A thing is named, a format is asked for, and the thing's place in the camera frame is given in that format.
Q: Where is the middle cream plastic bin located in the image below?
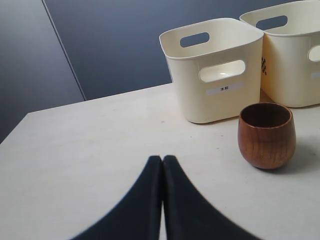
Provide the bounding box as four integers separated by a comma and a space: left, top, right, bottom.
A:
239, 0, 320, 108

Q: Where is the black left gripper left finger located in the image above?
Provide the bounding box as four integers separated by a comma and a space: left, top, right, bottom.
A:
73, 155, 163, 240

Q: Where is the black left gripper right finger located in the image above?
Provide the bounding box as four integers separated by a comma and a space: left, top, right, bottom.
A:
162, 155, 258, 240

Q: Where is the cream plastic bin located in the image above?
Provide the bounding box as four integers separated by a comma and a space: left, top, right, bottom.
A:
159, 18, 264, 124
239, 0, 320, 108

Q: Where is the brown wooden cup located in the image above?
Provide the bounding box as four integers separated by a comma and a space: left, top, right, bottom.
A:
237, 102, 297, 170

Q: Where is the left cream plastic bin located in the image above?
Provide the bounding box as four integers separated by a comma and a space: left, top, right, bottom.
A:
159, 18, 264, 124

